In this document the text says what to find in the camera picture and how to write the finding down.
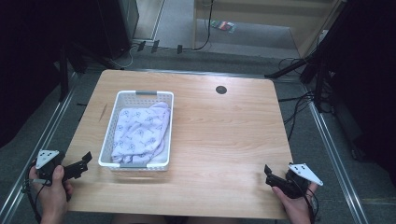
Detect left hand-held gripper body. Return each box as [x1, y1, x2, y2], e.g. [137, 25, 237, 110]
[35, 149, 85, 188]

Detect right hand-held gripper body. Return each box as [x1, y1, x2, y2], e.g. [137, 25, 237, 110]
[270, 162, 324, 200]

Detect lilac patterned cloth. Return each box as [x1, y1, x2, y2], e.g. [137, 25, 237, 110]
[110, 101, 172, 165]

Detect white plastic basket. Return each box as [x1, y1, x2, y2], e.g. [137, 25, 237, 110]
[97, 90, 175, 173]

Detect person's right hand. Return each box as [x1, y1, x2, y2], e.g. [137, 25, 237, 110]
[271, 182, 320, 224]

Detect person's left hand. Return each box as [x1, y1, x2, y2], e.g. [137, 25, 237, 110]
[28, 164, 75, 224]

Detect black metal stand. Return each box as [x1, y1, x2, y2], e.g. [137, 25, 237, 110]
[264, 0, 396, 113]

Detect black cabinet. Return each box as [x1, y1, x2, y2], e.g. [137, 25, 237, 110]
[95, 0, 140, 61]

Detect colourful flat packet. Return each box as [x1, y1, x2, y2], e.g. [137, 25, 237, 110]
[210, 20, 237, 35]

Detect metal floor rail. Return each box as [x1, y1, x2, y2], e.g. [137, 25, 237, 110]
[300, 83, 371, 224]
[0, 72, 78, 224]

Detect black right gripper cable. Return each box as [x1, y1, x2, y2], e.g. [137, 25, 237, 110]
[290, 176, 319, 224]

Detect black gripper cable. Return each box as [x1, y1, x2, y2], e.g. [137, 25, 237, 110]
[290, 176, 319, 224]
[21, 160, 45, 224]

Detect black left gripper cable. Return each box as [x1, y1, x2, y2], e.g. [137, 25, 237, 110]
[21, 160, 45, 224]

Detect black floor cables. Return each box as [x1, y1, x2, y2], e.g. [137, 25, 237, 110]
[276, 56, 316, 142]

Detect white floor cable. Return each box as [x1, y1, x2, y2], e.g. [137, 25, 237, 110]
[109, 44, 139, 70]

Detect black hanging cable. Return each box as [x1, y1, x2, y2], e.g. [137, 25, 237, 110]
[191, 0, 216, 51]

